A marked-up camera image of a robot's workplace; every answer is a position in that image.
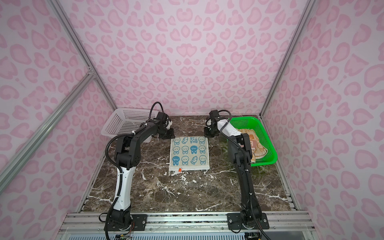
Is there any blue bunny pattern towel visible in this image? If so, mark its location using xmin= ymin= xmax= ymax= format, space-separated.
xmin=169 ymin=136 xmax=210 ymax=172

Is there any white plastic basket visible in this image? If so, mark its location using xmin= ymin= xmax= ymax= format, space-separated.
xmin=101 ymin=108 xmax=150 ymax=138

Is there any green plastic basket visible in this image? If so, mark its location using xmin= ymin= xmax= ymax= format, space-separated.
xmin=230 ymin=117 xmax=278 ymax=167

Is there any brown pattern towel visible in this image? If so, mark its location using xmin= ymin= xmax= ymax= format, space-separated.
xmin=239 ymin=129 xmax=268 ymax=164

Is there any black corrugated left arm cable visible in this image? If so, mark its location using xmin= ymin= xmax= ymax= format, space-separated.
xmin=103 ymin=101 xmax=165 ymax=240

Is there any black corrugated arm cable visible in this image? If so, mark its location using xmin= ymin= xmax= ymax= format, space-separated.
xmin=103 ymin=101 xmax=165 ymax=240
xmin=205 ymin=109 xmax=271 ymax=240

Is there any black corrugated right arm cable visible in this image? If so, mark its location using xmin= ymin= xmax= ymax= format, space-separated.
xmin=205 ymin=109 xmax=271 ymax=240

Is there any aluminium frame corner post left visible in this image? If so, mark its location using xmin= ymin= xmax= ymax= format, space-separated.
xmin=48 ymin=0 xmax=117 ymax=110

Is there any aluminium frame corner post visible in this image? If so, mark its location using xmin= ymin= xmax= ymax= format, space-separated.
xmin=48 ymin=0 xmax=117 ymax=110
xmin=259 ymin=0 xmax=319 ymax=120

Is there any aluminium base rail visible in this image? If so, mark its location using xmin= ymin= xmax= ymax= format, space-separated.
xmin=57 ymin=211 xmax=319 ymax=240

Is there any aluminium frame corner post right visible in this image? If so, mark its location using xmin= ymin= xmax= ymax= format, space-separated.
xmin=259 ymin=0 xmax=319 ymax=120

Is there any aluminium diagonal frame bar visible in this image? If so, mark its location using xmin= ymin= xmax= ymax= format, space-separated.
xmin=1 ymin=71 xmax=94 ymax=193

